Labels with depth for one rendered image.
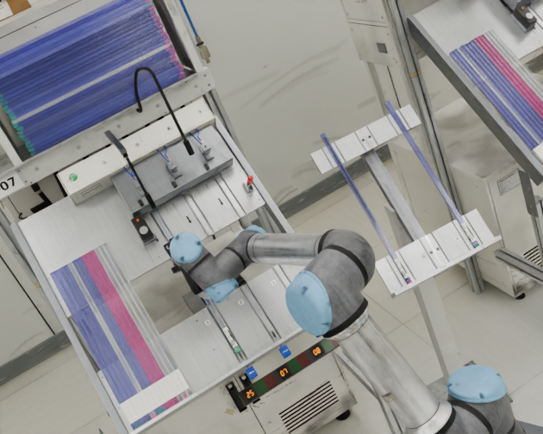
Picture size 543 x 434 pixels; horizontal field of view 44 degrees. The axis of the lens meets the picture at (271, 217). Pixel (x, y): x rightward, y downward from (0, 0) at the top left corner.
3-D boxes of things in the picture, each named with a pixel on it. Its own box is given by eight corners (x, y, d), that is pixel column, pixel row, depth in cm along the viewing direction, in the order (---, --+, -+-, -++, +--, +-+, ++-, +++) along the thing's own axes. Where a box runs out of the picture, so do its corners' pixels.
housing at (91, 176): (217, 138, 218) (215, 116, 204) (79, 213, 208) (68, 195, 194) (205, 119, 220) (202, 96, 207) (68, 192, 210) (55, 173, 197)
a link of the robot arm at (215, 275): (253, 272, 167) (223, 239, 167) (223, 300, 161) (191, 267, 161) (242, 281, 174) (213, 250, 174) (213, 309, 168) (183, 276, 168)
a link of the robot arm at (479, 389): (524, 407, 149) (511, 363, 143) (496, 454, 142) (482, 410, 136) (475, 393, 158) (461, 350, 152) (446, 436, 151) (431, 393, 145)
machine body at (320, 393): (363, 414, 253) (307, 287, 225) (200, 523, 239) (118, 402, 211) (291, 334, 309) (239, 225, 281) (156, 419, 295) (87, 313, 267)
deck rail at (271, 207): (340, 309, 199) (343, 305, 193) (334, 313, 198) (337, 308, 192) (216, 124, 218) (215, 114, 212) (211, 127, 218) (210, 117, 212)
